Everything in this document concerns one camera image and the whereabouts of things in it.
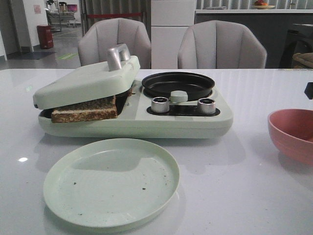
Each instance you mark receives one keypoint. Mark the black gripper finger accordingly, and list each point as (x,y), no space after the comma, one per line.
(309,90)

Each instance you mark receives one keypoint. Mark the pink plastic bowl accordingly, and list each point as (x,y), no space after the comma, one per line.
(291,131)

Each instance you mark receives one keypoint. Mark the white bread slice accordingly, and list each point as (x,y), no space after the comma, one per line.
(99,109)
(131,90)

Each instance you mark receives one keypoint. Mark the mint green sandwich maker lid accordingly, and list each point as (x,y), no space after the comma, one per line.
(87,83)

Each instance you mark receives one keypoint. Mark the mint green breakfast maker base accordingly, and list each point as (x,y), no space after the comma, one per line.
(135,122)

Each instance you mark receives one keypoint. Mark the grey kitchen counter cabinet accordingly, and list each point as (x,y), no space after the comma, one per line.
(282,32)

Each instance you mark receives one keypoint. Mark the fruit plate on counter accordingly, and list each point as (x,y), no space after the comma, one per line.
(261,4)

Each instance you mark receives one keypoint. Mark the right grey upholstered chair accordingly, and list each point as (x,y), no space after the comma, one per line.
(220,45)

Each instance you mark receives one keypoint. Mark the grey upholstered chair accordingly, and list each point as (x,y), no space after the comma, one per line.
(220,45)
(105,34)

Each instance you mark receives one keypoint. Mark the right silver control knob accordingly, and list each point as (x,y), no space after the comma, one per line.
(206,106)

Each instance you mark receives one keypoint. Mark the silver control knob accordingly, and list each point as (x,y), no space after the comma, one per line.
(160,105)
(206,106)

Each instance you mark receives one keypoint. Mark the black round frying pan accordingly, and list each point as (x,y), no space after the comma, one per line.
(162,84)

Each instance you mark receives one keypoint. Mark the left silver control knob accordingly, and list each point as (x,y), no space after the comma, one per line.
(160,105)

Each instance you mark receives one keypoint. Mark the white refrigerator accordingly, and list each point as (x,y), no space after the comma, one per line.
(169,22)

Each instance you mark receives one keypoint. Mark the mint green round plate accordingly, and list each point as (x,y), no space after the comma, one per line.
(112,185)

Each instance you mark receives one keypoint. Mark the left grey upholstered chair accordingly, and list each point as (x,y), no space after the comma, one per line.
(105,34)

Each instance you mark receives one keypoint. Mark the red belt barrier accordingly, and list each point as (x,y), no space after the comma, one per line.
(119,15)

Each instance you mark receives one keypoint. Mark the red trash bin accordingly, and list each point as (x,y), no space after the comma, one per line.
(45,36)

